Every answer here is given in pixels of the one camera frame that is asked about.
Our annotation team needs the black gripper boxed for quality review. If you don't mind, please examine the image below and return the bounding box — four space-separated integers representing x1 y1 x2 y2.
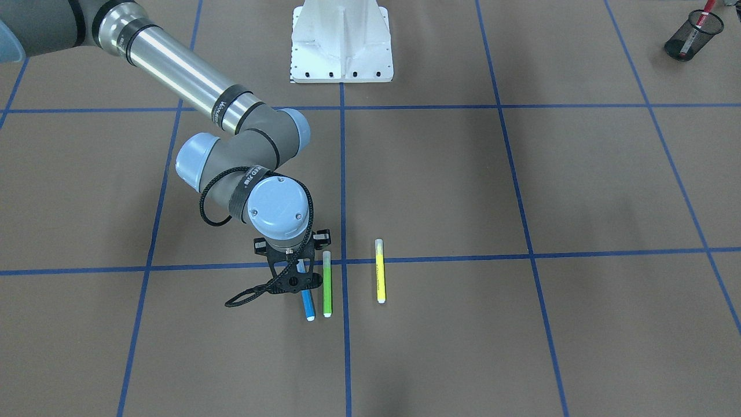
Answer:
252 229 332 295

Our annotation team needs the blue marker pen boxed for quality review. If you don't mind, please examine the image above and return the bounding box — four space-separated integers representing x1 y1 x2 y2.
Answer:
296 259 317 322

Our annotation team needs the red and white marker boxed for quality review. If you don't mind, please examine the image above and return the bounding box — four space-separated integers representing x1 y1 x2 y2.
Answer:
678 0 716 58

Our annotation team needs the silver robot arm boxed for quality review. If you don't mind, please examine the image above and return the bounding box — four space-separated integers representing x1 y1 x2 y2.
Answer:
2 1 331 306

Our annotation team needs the green highlighter pen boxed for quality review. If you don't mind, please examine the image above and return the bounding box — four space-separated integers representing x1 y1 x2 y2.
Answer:
322 251 333 319

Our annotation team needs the yellow highlighter pen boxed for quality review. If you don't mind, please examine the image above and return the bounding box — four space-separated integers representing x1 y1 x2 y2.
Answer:
374 239 387 304

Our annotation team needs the brown paper table mat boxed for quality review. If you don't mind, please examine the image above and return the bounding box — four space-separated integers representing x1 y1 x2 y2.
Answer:
1 1 740 416

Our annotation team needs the black mesh pen cup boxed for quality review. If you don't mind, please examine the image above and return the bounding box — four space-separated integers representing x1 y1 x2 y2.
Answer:
663 9 725 63

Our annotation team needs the white camera post base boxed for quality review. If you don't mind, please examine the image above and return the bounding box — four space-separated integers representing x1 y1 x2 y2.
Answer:
289 1 394 83

